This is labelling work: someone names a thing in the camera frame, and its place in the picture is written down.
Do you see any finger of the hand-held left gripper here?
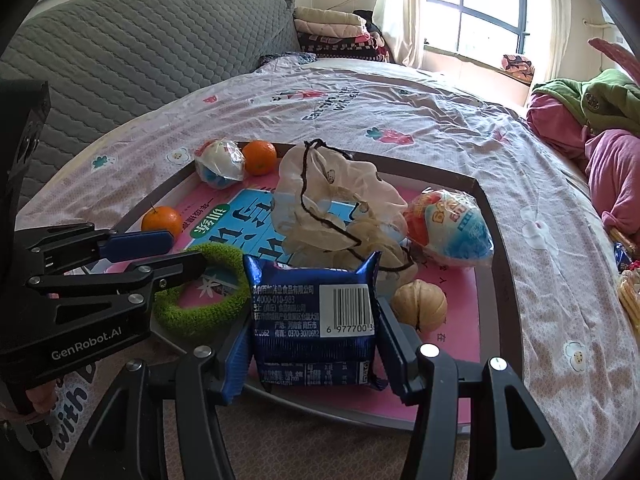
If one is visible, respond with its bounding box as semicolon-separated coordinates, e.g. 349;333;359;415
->
27;251;207;319
15;226;174;274

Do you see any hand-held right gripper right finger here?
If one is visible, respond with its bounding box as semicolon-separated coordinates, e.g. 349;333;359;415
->
375;296;578;480

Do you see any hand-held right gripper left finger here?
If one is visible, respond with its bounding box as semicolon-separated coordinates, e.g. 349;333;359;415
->
62;310;253;480

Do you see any orange with stem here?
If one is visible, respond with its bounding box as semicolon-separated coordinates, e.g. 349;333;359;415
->
141;204;184;241

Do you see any walnut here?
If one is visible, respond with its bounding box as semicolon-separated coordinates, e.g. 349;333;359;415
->
390;280;448;333

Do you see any green fuzzy ring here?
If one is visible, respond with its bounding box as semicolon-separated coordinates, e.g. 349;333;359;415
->
152;243;252;338

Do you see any blue snack packet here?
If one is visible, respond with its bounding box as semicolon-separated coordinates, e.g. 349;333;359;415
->
242;250;388;392

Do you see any red toy egg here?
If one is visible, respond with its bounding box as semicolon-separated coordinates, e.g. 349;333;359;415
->
194;139;247;190

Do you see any shallow grey cardboard box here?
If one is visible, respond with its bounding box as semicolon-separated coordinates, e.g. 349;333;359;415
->
112;141;526;433

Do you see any blue toy egg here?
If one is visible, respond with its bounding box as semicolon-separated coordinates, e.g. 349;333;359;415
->
402;187;494;267

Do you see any orange without stem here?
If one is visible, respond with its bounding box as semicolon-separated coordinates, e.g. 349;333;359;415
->
243;140;278;177

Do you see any cream scrunchie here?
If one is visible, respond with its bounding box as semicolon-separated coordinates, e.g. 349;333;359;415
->
271;140;418;286

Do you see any person's left hand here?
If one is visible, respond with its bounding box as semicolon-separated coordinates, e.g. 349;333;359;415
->
29;381;57;414

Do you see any grey quilted headboard cover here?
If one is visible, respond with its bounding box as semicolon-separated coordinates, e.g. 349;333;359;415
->
0;0;301;211

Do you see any blue patterned cloth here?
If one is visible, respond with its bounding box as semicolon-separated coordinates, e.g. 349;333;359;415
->
257;51;318;69

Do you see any yellow snack packet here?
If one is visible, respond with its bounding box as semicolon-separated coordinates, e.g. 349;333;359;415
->
617;270;640;336

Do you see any small blue packet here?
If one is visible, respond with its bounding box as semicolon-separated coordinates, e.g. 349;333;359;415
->
614;242;634;273

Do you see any dark patterned folded blanket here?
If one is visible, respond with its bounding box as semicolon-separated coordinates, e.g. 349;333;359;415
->
298;32;388;63

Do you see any pink quilt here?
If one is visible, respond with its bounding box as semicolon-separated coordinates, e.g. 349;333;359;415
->
526;92;640;241

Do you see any pink folded blanket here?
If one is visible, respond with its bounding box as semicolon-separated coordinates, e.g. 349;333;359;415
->
295;20;374;42

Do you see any cream folded blanket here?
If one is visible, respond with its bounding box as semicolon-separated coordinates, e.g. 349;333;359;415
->
294;6;368;28

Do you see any patterned cushion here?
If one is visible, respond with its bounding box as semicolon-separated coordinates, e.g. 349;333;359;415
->
501;54;535;81

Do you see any black cloth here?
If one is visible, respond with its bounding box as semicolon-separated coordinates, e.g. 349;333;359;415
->
352;9;388;36

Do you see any green garment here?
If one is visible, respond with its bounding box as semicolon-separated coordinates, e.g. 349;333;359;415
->
531;68;640;136

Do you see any cream curtain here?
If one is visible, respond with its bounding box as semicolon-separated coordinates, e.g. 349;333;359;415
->
372;0;426;68
527;0;573;93

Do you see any window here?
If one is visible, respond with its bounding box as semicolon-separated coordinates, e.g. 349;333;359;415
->
422;0;531;68

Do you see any pink quilted mat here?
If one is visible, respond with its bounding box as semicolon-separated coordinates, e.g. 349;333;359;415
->
587;37;640;86

